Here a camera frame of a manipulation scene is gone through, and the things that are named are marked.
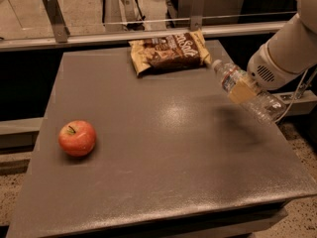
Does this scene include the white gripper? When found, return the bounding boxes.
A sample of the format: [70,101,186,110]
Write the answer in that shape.
[229,43,301,104]

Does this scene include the clear plastic water bottle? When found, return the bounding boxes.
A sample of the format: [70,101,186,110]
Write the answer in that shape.
[211,59,286,123]

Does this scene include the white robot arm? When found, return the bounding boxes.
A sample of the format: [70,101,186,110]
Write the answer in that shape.
[229,0,317,104]

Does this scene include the brown chip bag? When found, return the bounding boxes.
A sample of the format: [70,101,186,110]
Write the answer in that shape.
[130,31,211,74]

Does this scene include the red apple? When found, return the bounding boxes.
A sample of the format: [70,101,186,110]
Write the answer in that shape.
[58,120,96,158]

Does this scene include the white cable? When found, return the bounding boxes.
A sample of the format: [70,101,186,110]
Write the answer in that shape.
[272,67,317,124]

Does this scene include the horizontal metal rail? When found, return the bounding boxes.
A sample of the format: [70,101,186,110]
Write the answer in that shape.
[0,21,286,52]

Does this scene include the right metal rail bracket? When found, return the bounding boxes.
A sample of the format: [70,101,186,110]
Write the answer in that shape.
[190,0,205,31]

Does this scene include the metal rail bracket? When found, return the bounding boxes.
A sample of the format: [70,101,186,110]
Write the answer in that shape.
[42,0,70,43]
[190,0,205,31]

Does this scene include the left metal rail bracket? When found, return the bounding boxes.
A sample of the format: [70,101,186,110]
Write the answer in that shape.
[42,0,70,43]

